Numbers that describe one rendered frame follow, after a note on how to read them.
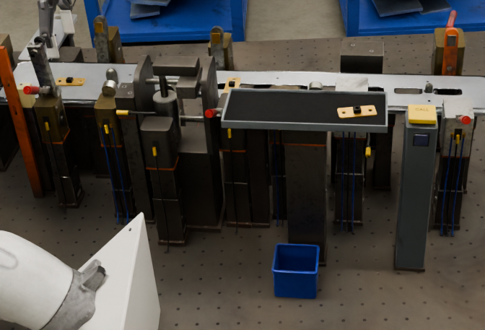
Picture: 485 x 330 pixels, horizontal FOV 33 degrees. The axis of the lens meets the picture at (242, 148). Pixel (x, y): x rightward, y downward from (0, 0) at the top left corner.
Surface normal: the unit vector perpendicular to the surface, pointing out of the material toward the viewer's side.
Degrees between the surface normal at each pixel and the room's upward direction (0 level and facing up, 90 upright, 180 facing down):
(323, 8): 0
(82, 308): 33
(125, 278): 45
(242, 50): 0
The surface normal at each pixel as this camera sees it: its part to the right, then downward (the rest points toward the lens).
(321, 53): -0.06, -0.80
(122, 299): -0.75, -0.54
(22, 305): 0.15, 0.44
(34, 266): 0.62, -0.45
